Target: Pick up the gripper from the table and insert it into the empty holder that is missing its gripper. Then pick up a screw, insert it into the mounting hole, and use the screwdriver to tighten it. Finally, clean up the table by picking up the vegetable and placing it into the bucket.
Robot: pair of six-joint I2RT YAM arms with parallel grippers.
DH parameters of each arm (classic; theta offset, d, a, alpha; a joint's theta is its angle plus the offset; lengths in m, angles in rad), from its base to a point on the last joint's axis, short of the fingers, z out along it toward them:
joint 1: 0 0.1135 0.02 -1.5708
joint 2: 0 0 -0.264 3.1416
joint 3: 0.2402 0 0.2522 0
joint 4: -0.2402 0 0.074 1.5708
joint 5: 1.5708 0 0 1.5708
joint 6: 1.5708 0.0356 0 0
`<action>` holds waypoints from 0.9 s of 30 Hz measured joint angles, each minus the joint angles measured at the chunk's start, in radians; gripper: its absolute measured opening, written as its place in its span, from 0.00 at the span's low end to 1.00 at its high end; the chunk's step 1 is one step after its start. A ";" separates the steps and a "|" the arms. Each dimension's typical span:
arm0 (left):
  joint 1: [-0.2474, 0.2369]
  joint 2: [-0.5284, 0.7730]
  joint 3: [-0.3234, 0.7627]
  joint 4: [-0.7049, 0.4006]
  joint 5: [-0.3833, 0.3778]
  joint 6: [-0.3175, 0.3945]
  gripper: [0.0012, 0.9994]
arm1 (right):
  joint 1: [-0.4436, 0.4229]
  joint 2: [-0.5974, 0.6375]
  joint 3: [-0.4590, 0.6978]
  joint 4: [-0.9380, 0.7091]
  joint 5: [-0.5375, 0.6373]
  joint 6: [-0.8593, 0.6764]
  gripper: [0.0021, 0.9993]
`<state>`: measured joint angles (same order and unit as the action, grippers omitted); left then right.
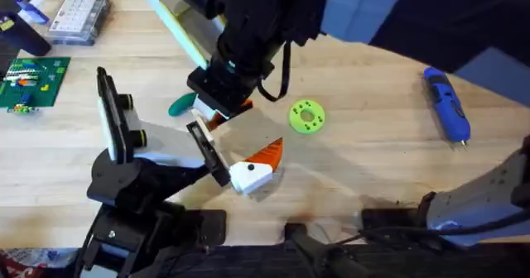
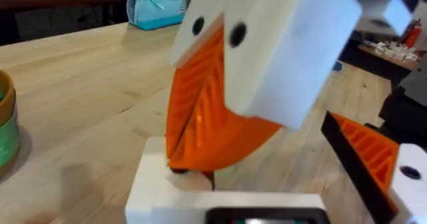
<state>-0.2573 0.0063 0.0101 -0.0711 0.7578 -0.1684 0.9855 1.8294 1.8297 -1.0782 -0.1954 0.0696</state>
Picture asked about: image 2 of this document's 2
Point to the white orange left gripper right finger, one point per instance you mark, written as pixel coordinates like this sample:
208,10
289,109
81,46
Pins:
373,150

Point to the finger of the white orange right gripper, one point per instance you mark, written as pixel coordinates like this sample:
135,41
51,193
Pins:
190,94
287,50

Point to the bare white left gripper left finger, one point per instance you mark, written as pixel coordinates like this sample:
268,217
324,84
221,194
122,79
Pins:
153,190

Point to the light blue zip pouch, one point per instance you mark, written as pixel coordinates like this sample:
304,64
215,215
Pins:
156,9

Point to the heap of white small parts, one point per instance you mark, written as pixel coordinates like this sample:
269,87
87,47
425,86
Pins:
395,50

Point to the white box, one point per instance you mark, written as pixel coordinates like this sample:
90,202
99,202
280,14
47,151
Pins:
395,15

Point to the red bottle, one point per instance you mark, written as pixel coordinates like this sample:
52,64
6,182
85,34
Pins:
413,34

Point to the yellow green toy tub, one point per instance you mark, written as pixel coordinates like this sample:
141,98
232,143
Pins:
7,130

